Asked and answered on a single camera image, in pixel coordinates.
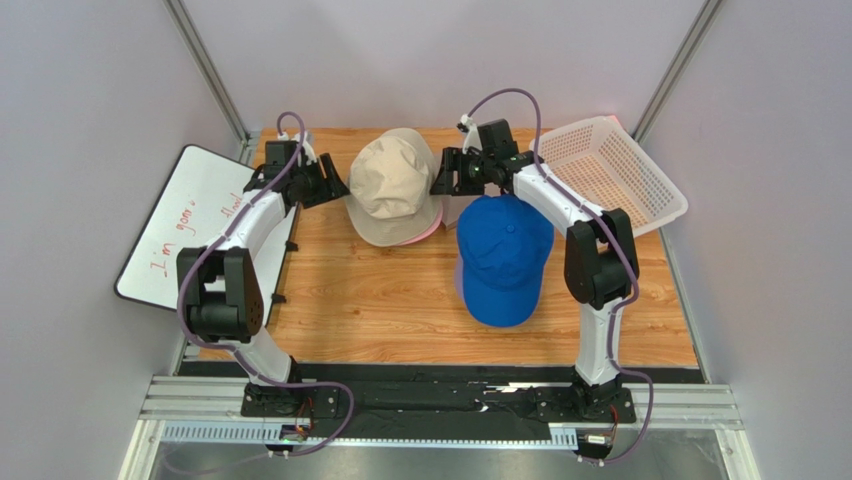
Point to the right corner aluminium post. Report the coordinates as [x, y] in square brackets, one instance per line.
[688, 47]

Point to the lavender baseball cap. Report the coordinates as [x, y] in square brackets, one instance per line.
[458, 279]

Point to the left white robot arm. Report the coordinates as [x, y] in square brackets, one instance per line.
[221, 305]

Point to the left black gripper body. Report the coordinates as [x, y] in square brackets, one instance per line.
[310, 183]

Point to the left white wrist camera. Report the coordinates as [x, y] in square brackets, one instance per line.
[307, 155]

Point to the white whiteboard with red writing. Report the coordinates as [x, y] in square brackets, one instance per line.
[197, 202]

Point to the pink bucket hat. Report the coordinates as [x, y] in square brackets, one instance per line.
[437, 222]

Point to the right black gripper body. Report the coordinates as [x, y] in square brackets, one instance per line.
[455, 171]

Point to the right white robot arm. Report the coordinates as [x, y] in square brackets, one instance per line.
[563, 186]

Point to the corner aluminium post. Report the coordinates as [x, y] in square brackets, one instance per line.
[688, 47]
[188, 30]

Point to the white plastic basket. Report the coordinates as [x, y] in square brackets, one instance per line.
[599, 160]

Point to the aluminium frame rail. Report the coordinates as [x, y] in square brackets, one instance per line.
[195, 409]

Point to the blue hat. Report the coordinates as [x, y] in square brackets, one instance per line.
[505, 244]

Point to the grey flat board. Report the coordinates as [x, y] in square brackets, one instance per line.
[452, 210]

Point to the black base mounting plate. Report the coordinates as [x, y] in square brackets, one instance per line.
[433, 402]

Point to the beige bucket hat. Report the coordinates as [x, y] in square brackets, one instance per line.
[389, 182]

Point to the left corner aluminium post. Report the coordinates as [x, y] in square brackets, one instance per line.
[188, 30]

